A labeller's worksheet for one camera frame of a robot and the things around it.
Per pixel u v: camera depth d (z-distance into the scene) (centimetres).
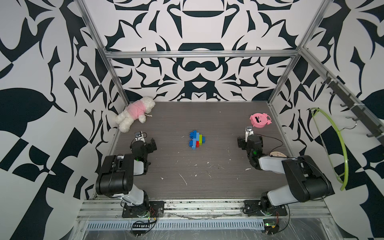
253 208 74
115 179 45
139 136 81
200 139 96
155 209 74
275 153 91
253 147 71
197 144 96
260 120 105
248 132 81
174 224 71
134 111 103
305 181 45
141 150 70
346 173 59
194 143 95
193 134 99
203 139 102
